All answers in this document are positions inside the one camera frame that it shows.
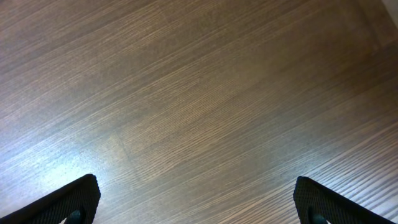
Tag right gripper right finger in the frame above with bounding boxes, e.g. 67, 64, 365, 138
293, 176, 394, 224

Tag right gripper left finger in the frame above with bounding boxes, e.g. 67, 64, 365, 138
1, 174, 101, 224

